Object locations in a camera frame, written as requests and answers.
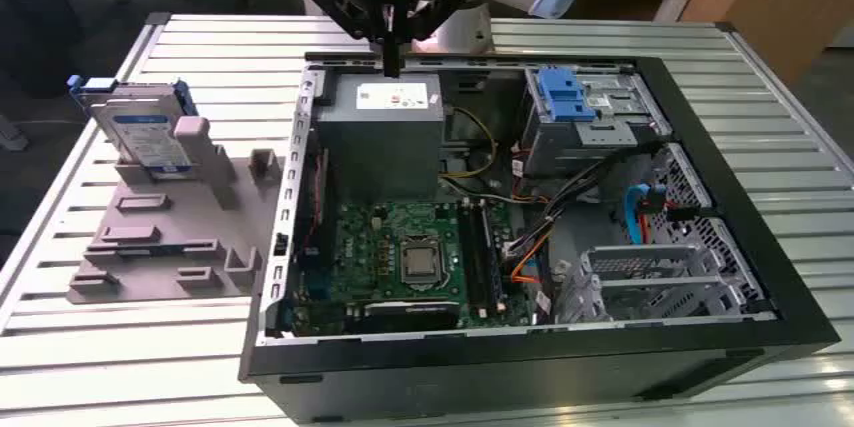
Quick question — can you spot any silver CPU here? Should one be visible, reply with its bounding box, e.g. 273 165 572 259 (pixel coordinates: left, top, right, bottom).
400 245 443 283

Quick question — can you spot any white stand foot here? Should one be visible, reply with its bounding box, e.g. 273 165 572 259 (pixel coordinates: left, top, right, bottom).
0 111 29 152

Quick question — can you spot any grey power supply unit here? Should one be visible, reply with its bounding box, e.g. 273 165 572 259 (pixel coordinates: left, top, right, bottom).
311 71 447 204

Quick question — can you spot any yellow wire pair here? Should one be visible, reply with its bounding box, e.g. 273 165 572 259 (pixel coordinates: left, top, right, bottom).
437 105 500 181

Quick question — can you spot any green motherboard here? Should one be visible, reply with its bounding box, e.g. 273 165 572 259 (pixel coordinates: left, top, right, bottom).
292 198 539 337

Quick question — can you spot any metal optical drive cage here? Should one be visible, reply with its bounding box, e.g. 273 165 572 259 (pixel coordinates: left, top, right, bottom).
517 66 674 179

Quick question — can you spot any black graphics card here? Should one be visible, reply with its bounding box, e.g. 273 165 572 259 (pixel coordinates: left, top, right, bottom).
344 298 463 334

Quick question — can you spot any blue flat data wire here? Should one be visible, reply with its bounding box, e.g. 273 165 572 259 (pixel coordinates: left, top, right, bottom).
624 183 670 249

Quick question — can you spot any thin red wire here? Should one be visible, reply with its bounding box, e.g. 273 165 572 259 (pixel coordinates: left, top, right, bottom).
296 146 333 253

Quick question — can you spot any hard disk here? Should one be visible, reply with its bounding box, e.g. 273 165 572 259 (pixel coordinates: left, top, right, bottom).
65 75 198 181

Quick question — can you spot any black cable bundle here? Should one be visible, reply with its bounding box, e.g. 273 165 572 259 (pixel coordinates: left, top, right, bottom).
504 144 645 261

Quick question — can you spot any grey parts rack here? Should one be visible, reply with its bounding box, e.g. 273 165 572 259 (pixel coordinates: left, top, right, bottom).
65 116 288 306

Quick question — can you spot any power wire with black connector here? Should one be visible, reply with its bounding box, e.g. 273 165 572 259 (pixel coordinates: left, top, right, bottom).
636 198 700 244

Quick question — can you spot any black RAM slot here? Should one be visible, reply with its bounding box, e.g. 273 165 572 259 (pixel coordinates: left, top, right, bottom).
456 199 492 319
476 199 508 314

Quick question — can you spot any blue plastic drive latch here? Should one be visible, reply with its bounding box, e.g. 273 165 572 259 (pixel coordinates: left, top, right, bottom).
536 68 601 123

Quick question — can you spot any black PC case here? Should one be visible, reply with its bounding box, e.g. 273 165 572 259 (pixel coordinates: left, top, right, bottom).
237 50 840 424

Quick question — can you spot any orange wire bundle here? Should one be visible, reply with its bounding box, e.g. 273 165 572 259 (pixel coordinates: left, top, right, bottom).
507 249 543 284

